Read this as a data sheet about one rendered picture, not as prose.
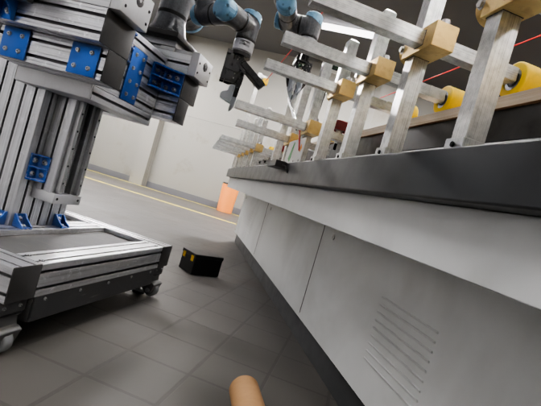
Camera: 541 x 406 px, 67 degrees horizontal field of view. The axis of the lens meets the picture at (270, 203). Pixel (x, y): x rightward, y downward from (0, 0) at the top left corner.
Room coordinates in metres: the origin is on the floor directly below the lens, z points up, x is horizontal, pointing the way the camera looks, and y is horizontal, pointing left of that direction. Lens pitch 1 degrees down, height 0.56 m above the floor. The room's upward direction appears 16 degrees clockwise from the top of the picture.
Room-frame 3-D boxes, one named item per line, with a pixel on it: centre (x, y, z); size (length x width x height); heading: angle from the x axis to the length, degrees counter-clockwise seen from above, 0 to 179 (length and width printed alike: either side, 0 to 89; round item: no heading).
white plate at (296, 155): (1.64, -0.03, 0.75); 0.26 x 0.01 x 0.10; 12
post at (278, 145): (2.12, 0.04, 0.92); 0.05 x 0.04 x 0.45; 12
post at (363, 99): (1.13, -0.16, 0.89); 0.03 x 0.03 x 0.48; 12
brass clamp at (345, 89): (1.35, -0.12, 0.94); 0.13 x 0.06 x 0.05; 12
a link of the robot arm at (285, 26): (1.72, 0.14, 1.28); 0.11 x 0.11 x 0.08; 84
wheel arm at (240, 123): (1.81, 0.03, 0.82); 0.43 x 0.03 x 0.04; 102
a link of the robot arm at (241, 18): (1.44, 0.33, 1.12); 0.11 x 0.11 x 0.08; 53
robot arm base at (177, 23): (1.65, 0.58, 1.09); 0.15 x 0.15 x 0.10
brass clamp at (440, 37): (0.86, -0.22, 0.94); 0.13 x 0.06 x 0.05; 12
